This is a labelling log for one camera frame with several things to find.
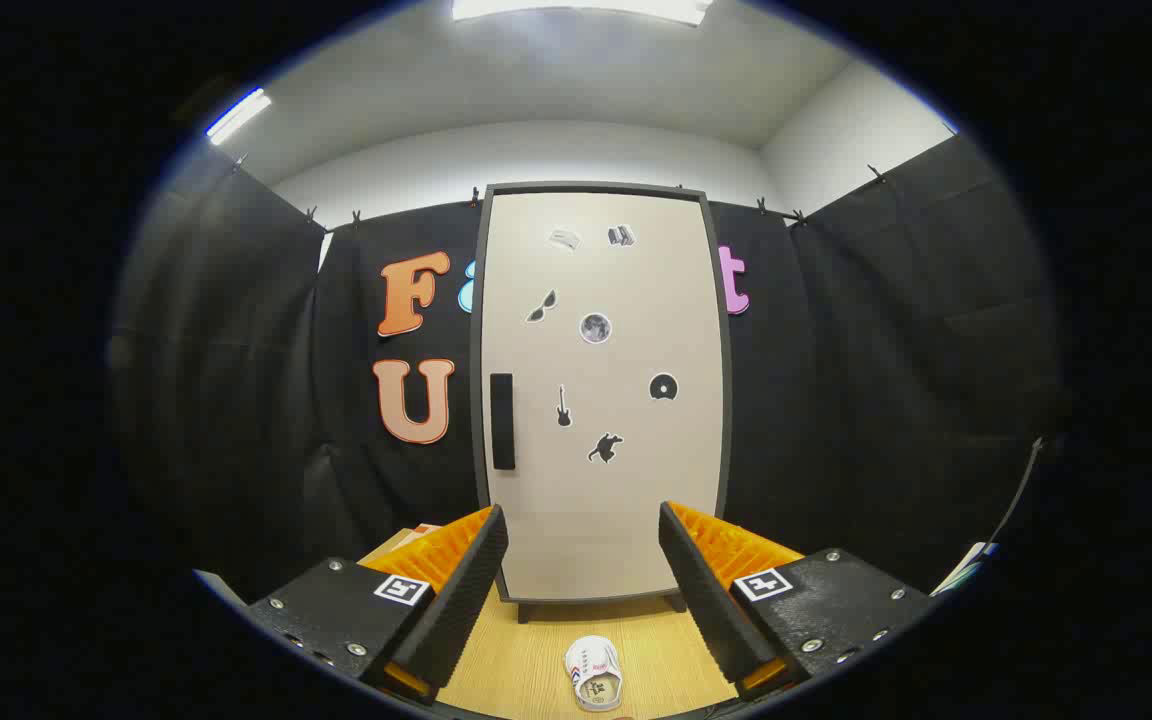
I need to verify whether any ceiling light tube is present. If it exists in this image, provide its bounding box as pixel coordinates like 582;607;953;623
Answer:
206;88;273;146

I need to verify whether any beige cover book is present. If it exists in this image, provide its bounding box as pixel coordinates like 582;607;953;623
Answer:
386;522;445;553

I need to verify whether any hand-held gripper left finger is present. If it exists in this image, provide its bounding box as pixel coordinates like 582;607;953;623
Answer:
246;505;510;706

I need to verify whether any white shoe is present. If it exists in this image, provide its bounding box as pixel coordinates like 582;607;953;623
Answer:
563;635;625;713

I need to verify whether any beige shoe cabinet door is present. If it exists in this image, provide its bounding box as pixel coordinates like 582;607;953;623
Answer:
481;192;727;601

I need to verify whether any black door handle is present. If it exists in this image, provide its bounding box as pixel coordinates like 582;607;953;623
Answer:
490;373;517;471

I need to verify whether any black backdrop cloth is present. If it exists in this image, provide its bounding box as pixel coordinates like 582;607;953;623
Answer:
111;135;1062;601

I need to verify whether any ceiling light panel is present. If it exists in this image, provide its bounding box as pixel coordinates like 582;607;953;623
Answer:
451;0;715;26

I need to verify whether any grey shoe cabinet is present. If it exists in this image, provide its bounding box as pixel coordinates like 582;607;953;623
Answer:
469;182;734;626

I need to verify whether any thin black cable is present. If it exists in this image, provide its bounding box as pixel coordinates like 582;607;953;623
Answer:
986;437;1045;551

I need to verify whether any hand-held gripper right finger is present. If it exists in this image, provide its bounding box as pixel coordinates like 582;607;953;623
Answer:
658;501;937;701

